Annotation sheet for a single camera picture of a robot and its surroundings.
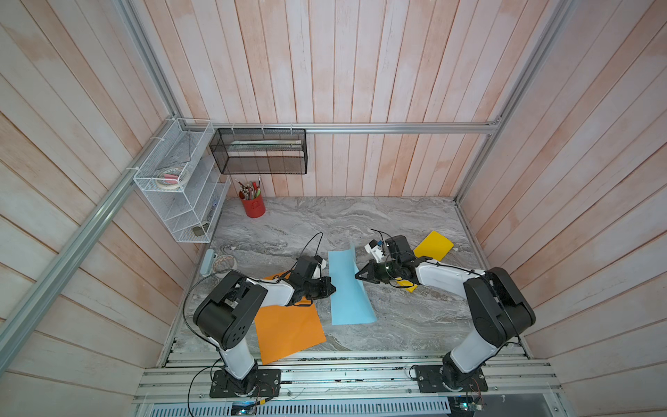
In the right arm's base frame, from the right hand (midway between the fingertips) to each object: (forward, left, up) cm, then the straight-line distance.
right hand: (356, 274), depth 89 cm
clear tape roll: (+6, +51, -5) cm, 51 cm away
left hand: (-4, +7, -6) cm, 10 cm away
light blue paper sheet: (-7, +2, -7) cm, 10 cm away
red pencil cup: (+31, +42, +1) cm, 52 cm away
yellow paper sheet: (+17, -33, -7) cm, 38 cm away
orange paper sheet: (-17, +24, -7) cm, 30 cm away
